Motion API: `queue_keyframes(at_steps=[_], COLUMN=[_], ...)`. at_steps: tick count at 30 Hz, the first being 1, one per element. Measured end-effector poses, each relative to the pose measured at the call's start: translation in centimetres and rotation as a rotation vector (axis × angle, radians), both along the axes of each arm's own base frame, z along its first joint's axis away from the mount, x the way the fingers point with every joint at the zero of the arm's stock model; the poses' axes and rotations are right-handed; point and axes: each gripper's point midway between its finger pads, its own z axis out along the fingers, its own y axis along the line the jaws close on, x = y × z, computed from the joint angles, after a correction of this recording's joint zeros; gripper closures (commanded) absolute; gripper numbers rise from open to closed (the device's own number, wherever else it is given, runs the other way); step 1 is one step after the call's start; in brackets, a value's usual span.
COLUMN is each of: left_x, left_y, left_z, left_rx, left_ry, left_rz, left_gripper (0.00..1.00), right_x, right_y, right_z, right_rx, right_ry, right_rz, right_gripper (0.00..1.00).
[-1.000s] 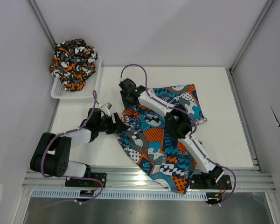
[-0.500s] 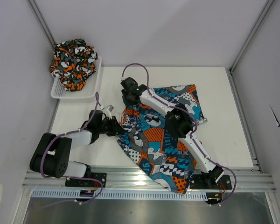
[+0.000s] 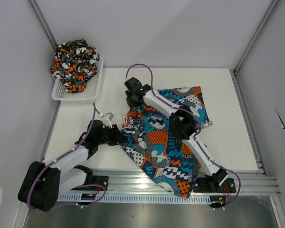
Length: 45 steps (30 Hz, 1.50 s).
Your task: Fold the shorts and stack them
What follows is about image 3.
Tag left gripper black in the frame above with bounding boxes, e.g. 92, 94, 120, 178
96, 124, 128, 146

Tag blue orange patterned shorts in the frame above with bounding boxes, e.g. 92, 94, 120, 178
120, 86, 214, 198

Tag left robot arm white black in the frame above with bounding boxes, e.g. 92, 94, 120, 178
18, 120, 127, 212

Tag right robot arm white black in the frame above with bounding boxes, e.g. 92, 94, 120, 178
124, 77, 228, 192

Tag black orange camouflage shorts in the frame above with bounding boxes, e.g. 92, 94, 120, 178
50, 39, 100, 94

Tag white plastic basket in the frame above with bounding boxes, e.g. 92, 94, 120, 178
51, 57, 104, 102

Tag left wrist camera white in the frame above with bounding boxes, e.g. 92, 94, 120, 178
99, 112, 114, 128

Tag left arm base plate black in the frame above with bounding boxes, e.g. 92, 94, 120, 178
72, 175, 109, 191

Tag white slotted cable duct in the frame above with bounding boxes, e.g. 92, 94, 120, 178
57, 192, 226, 205

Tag right side aluminium rail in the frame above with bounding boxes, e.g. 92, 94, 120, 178
229, 69, 267, 176

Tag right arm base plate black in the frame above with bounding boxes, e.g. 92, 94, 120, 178
191, 177, 237, 193

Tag left aluminium frame post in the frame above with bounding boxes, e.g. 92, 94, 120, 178
28, 0, 57, 49

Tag aluminium frame post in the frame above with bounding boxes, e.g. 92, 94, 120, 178
233, 0, 282, 76
28, 0, 57, 49

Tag aluminium mounting rail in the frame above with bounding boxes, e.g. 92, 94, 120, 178
22, 170, 281, 196

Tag right aluminium frame post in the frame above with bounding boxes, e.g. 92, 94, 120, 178
233, 0, 282, 76

